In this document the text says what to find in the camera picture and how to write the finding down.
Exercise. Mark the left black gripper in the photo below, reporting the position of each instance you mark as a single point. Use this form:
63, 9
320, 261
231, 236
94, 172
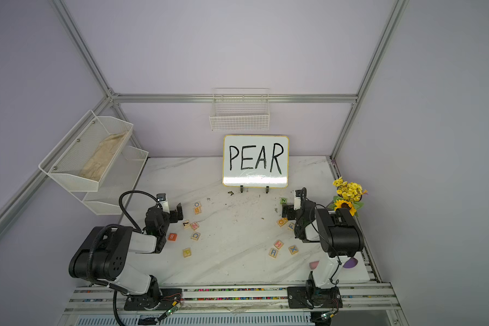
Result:
173, 214

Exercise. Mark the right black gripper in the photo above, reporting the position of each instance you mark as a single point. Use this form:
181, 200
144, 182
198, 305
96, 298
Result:
288, 210

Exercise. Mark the wooden block letter A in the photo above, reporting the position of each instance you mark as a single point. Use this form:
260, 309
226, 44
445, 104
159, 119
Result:
281, 222

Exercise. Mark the wooden block letter P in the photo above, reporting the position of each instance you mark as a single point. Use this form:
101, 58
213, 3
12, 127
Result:
187, 252

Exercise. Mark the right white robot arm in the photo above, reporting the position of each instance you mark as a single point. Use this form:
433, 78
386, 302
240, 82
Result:
340, 238

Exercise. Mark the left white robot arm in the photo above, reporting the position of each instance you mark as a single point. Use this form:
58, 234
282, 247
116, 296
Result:
102, 257

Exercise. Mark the wooden block letter X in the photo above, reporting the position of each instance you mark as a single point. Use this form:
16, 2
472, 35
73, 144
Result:
293, 249

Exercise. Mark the wooden block letter Q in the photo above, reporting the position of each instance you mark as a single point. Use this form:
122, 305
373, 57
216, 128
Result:
195, 236

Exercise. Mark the white PEAR whiteboard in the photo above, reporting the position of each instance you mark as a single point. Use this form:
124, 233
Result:
256, 161

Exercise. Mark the wooden block red H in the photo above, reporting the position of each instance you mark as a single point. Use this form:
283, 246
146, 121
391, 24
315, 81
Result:
278, 244

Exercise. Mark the yellow flower bouquet pot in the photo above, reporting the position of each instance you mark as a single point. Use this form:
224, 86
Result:
348, 196

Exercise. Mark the white mesh lower shelf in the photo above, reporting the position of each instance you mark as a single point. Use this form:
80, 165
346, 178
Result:
123, 176

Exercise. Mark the white mesh shelf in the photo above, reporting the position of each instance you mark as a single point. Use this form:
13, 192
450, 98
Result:
64, 163
123, 176

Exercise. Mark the purple pink toy shovel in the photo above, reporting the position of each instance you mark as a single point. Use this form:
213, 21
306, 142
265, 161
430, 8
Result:
348, 263

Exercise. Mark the beige cloth in shelf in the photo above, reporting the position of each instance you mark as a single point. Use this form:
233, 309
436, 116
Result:
96, 166

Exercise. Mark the white mesh upper shelf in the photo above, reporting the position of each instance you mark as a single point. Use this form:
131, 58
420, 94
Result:
64, 163

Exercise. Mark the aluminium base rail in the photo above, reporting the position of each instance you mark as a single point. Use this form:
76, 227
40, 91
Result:
241, 299

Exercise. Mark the white wire wall basket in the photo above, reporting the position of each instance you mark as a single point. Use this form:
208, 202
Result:
240, 109

